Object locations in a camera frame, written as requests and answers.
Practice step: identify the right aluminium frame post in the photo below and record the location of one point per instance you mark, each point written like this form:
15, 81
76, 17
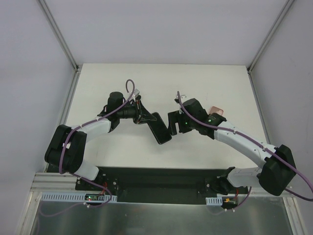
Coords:
276, 24

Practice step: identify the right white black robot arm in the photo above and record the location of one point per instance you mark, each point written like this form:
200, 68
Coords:
274, 165

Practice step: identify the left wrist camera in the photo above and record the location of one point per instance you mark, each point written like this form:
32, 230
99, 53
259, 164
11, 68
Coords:
136, 93

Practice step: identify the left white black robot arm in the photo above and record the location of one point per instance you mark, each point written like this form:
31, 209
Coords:
67, 147

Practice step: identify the black phone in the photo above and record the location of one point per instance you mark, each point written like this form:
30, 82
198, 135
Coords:
159, 129

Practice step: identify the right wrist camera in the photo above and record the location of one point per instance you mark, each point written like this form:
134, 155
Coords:
181, 98

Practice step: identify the white cable duct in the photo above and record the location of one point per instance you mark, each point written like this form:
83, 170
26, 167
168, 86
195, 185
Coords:
77, 197
214, 201

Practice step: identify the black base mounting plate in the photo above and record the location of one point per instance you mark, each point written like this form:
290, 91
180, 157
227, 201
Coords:
162, 185

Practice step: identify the aluminium frame front rail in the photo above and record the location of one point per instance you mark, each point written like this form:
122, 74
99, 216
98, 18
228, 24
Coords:
56, 182

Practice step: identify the aluminium frame post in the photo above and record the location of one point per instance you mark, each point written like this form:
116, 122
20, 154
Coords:
276, 24
58, 34

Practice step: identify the right white cable duct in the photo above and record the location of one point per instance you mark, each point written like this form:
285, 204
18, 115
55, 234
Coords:
214, 201

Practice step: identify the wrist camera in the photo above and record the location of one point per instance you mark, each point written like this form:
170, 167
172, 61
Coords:
136, 93
181, 98

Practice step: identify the left white cable duct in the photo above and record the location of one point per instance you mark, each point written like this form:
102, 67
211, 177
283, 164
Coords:
77, 197

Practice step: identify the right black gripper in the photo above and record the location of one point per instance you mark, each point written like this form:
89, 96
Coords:
179, 122

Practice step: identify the left aluminium frame post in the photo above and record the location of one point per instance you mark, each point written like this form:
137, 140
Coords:
58, 34

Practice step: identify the pink phone case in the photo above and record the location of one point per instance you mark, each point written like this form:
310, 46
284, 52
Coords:
216, 110

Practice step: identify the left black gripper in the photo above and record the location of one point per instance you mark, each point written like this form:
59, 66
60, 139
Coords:
139, 113

